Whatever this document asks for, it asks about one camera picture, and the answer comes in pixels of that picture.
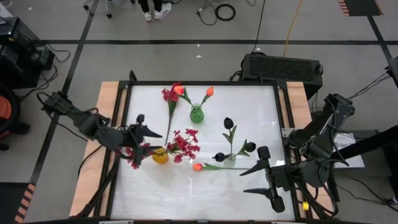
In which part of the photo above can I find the coiled black cable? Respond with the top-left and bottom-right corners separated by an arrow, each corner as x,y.
197,0 -> 236,26

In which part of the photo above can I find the yellow glass vase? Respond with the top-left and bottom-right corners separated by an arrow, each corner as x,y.
152,147 -> 169,165

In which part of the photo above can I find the green glass vase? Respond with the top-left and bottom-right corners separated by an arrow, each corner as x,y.
189,103 -> 205,124

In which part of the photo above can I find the yellow cable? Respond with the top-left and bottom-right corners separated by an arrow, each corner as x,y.
282,0 -> 304,58

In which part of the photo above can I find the office chair base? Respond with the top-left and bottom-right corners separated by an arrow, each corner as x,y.
82,0 -> 113,19

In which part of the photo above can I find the black equipment rack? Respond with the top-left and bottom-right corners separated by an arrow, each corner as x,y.
0,17 -> 56,90

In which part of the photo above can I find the black hazard-striped floor mat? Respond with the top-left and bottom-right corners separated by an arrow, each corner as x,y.
338,0 -> 384,17
0,182 -> 37,224

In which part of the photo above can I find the person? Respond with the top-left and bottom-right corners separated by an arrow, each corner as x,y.
136,0 -> 173,23

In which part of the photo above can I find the black overhead support beam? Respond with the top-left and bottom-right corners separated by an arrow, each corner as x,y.
329,124 -> 398,166

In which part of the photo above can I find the red carnation stem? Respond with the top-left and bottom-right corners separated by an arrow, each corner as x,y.
166,128 -> 201,164

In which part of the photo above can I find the wooden base board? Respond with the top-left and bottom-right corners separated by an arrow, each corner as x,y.
68,80 -> 336,218

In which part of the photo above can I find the clear glass vase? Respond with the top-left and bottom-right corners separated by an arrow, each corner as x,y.
223,152 -> 237,166

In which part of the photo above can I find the orange artificial tulip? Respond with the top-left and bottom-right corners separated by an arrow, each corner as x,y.
173,85 -> 198,109
197,86 -> 215,108
192,163 -> 251,172

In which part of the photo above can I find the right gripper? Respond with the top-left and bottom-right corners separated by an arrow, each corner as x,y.
239,146 -> 304,214

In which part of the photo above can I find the black perforated computer case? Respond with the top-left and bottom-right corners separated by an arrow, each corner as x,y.
241,53 -> 324,100

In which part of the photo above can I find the orange and black vacuum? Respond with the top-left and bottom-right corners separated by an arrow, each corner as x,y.
0,83 -> 31,152

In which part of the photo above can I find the black floor cable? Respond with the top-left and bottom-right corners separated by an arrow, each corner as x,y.
251,0 -> 267,54

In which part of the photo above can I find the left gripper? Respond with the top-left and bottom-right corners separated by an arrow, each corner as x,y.
121,114 -> 163,166

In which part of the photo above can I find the black metal frame post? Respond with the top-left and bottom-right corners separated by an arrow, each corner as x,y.
73,79 -> 340,224

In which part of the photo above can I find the white paper sign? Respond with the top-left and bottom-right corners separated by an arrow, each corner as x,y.
331,132 -> 365,169

